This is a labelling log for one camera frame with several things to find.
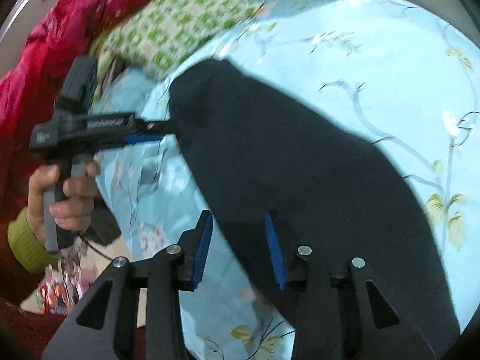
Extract black pants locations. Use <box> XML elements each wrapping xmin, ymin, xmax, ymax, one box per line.
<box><xmin>168</xmin><ymin>59</ymin><xmax>460</xmax><ymax>359</ymax></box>

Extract left forearm green cuff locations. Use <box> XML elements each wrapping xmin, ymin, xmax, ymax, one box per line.
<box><xmin>7</xmin><ymin>208</ymin><xmax>58</xmax><ymax>275</ymax></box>

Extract person's left hand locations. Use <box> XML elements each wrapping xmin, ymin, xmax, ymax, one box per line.
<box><xmin>26</xmin><ymin>162</ymin><xmax>100</xmax><ymax>246</ymax></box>

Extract red floral quilt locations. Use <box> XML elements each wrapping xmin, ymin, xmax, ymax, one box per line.
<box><xmin>0</xmin><ymin>0</ymin><xmax>196</xmax><ymax>129</ymax></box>

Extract green white patterned pillow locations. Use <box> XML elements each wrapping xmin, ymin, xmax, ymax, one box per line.
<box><xmin>97</xmin><ymin>0</ymin><xmax>261</xmax><ymax>80</ymax></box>

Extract black cable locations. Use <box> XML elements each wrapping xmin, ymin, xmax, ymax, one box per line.
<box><xmin>76</xmin><ymin>232</ymin><xmax>116</xmax><ymax>263</ymax></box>

